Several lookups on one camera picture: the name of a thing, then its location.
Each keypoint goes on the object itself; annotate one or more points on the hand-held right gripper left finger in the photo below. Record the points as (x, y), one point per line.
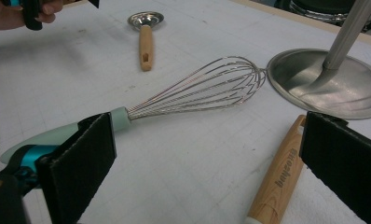
(81, 174)

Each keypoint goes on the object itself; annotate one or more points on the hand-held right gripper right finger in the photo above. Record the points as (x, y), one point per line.
(345, 161)

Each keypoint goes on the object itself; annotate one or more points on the steel utensil stand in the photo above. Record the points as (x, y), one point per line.
(345, 34)

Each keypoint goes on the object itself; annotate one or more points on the white foam mat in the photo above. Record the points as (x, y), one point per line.
(189, 171)

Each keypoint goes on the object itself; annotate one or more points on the light wooden table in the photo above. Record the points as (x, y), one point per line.
(314, 19)

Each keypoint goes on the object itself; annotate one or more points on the black round stool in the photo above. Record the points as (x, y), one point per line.
(317, 4)

